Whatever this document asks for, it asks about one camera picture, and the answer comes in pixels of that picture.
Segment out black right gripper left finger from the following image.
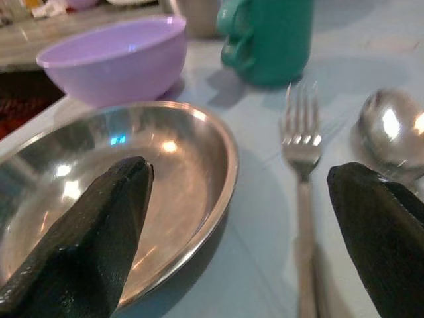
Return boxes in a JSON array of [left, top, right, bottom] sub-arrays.
[[0, 156, 156, 318]]

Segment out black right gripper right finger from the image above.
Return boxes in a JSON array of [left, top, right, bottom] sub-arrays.
[[326, 162, 424, 318]]

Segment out stainless steel spoon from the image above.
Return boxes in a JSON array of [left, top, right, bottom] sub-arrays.
[[350, 87, 424, 184]]

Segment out stainless steel plate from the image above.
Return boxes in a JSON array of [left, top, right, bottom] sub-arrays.
[[0, 100, 240, 309]]

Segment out grey metal cup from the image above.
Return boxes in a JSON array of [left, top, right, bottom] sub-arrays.
[[168, 0, 222, 38]]

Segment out stainless steel fork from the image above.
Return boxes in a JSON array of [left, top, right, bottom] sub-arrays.
[[280, 81, 323, 318]]

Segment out small purple bowl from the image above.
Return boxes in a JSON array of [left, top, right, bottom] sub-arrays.
[[64, 0, 100, 10]]

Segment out purple plastic bowl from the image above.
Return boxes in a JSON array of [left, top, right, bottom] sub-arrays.
[[36, 15, 187, 107]]

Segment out green plastic mug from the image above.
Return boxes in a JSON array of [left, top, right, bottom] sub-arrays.
[[216, 0, 314, 87]]

